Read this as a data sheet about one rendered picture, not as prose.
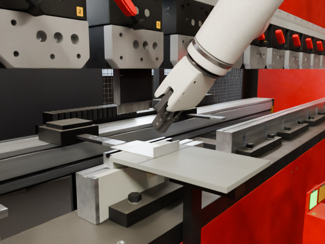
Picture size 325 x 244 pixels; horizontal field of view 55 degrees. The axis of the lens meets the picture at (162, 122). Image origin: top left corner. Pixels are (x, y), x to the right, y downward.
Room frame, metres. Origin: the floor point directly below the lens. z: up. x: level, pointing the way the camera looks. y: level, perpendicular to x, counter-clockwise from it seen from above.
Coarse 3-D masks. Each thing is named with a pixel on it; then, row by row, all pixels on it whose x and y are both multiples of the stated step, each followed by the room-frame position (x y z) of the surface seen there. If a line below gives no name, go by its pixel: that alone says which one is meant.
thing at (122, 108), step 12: (120, 72) 0.64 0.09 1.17; (132, 72) 0.67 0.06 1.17; (144, 72) 0.70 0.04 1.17; (120, 84) 0.64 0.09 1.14; (132, 84) 0.67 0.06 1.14; (144, 84) 0.70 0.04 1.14; (120, 96) 0.64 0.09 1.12; (132, 96) 0.67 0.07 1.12; (144, 96) 0.70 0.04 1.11; (120, 108) 0.65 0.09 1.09; (132, 108) 0.68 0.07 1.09; (144, 108) 0.71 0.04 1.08
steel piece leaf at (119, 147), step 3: (132, 141) 0.73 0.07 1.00; (135, 141) 0.73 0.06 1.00; (138, 141) 0.73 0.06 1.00; (141, 141) 0.73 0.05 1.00; (120, 144) 0.70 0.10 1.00; (123, 144) 0.70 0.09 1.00; (126, 144) 0.70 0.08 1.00; (129, 144) 0.70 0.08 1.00; (132, 144) 0.70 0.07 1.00; (135, 144) 0.70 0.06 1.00; (138, 144) 0.70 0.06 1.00; (111, 147) 0.67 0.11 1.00; (114, 147) 0.67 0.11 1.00; (117, 147) 0.67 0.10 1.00; (120, 147) 0.67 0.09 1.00; (123, 147) 0.67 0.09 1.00; (126, 147) 0.67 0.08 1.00
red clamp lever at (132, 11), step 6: (120, 0) 0.56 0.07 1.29; (126, 0) 0.56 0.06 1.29; (120, 6) 0.57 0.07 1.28; (126, 6) 0.56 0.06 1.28; (132, 6) 0.57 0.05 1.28; (126, 12) 0.57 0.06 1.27; (132, 12) 0.57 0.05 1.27; (132, 18) 0.59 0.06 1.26; (138, 18) 0.59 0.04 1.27; (132, 24) 0.60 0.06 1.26; (138, 24) 0.59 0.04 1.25; (144, 24) 0.59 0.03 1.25
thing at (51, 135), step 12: (60, 120) 0.84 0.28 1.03; (72, 120) 0.84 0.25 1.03; (84, 120) 0.84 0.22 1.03; (48, 132) 0.78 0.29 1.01; (60, 132) 0.75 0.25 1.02; (72, 132) 0.77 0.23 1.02; (84, 132) 0.80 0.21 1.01; (96, 132) 0.83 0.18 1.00; (60, 144) 0.75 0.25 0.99; (108, 144) 0.70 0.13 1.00
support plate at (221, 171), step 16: (160, 144) 0.70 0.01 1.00; (112, 160) 0.60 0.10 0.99; (128, 160) 0.58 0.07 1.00; (144, 160) 0.58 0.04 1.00; (160, 160) 0.58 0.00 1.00; (176, 160) 0.58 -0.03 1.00; (192, 160) 0.58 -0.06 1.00; (208, 160) 0.58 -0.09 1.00; (224, 160) 0.58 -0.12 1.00; (240, 160) 0.58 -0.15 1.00; (256, 160) 0.58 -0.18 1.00; (176, 176) 0.50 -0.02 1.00; (192, 176) 0.49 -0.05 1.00; (208, 176) 0.49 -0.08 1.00; (224, 176) 0.49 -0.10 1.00; (240, 176) 0.49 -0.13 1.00; (224, 192) 0.44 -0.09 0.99
